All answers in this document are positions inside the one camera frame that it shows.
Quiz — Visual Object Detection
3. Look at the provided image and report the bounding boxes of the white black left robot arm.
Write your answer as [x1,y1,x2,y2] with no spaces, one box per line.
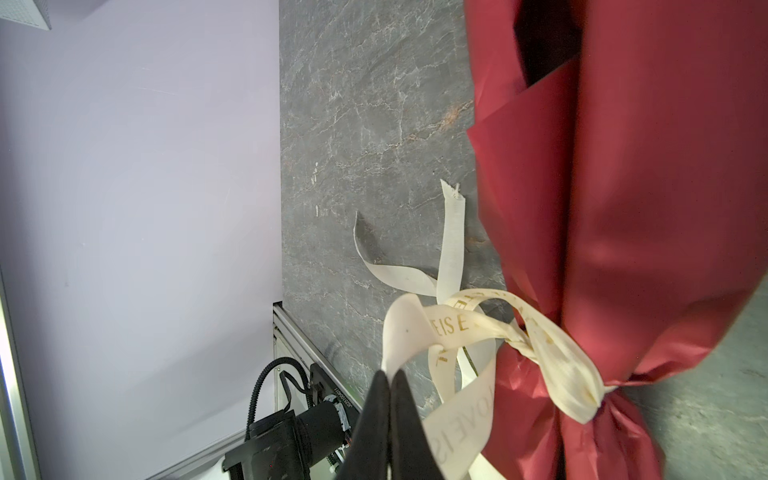
[222,356,361,480]

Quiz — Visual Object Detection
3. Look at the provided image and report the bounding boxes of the cream printed ribbon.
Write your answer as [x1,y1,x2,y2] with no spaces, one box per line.
[365,182,612,479]

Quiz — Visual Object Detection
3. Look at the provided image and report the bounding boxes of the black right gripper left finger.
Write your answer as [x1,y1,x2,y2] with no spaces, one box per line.
[336,371,390,480]

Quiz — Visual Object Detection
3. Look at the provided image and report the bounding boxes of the dark red wrapping paper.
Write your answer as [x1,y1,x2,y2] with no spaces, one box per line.
[464,1,767,479]

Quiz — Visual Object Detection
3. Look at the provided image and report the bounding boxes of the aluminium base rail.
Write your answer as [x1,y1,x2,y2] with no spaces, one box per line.
[140,304,361,479]

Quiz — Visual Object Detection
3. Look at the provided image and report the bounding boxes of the small white mesh basket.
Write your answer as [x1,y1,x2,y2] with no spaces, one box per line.
[0,0,51,31]

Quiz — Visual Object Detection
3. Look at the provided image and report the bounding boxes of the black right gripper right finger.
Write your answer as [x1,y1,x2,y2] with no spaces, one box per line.
[389,370,444,480]

